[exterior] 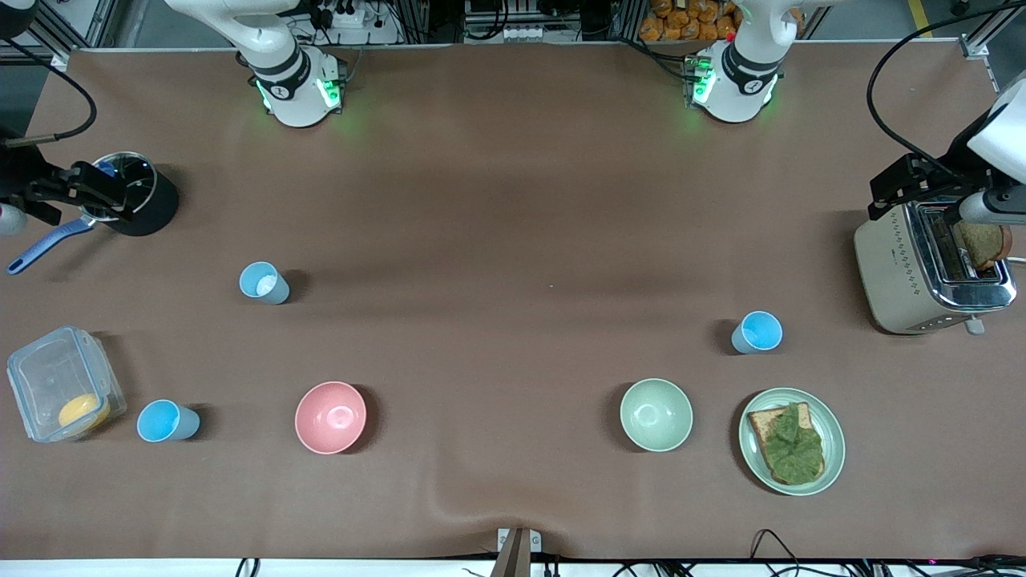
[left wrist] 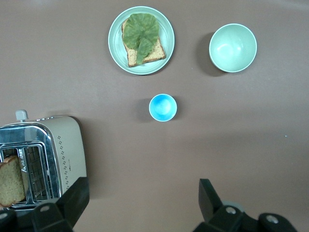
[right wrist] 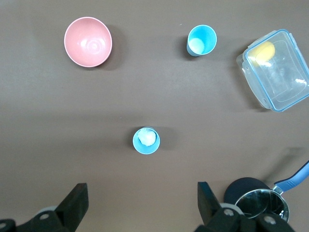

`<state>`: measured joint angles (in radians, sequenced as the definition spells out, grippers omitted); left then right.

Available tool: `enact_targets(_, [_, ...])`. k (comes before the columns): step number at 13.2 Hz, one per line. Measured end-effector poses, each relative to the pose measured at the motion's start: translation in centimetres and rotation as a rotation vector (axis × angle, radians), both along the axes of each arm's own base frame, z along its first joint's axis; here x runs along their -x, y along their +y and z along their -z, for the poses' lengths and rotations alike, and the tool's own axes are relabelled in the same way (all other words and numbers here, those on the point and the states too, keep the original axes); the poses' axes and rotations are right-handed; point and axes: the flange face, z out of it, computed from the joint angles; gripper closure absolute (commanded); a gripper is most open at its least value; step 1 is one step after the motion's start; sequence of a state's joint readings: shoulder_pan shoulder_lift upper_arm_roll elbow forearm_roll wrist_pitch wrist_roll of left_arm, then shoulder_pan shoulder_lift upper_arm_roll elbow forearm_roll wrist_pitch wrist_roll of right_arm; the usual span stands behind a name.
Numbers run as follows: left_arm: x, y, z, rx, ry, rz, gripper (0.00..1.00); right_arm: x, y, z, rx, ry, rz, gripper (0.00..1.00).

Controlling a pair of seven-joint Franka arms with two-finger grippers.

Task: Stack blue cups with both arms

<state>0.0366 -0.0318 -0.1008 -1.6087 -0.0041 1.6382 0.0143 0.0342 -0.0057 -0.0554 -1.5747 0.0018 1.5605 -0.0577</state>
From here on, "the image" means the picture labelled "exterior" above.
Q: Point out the clear plastic food container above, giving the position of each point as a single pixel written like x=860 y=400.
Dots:
x=48 y=377

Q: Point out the toast slice on plate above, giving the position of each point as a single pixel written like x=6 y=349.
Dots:
x=761 y=423

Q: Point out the dark brown bread slice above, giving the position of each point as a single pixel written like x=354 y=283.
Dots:
x=986 y=244

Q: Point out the green lettuce leaf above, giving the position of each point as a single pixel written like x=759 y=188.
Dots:
x=795 y=453

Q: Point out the bag of orange snacks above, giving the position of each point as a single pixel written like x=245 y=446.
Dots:
x=689 y=20

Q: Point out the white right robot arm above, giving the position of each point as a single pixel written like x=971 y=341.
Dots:
x=292 y=88

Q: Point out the white power strip with plugs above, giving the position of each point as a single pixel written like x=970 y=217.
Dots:
x=346 y=14

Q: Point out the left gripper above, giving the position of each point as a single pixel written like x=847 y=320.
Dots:
x=959 y=157

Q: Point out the glass lid with blue knob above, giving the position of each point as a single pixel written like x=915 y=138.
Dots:
x=138 y=180

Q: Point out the pale green plate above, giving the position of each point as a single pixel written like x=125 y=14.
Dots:
x=834 y=441

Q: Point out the blue plastic cup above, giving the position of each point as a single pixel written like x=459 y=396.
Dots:
x=758 y=332
x=263 y=282
x=164 y=421

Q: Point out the cream and chrome toaster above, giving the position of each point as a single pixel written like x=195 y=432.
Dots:
x=898 y=272

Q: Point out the small white power strip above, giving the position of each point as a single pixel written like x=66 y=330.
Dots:
x=523 y=34

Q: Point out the orange round food piece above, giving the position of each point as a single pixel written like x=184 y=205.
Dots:
x=83 y=411

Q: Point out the pale green bowl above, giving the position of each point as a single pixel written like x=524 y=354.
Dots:
x=656 y=415

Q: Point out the pink bowl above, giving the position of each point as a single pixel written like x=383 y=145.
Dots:
x=330 y=417

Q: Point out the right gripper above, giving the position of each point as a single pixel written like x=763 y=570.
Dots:
x=18 y=178

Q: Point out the metal table clamp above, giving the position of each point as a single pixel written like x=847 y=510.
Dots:
x=517 y=549

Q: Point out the brown table cover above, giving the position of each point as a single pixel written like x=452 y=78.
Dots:
x=521 y=200

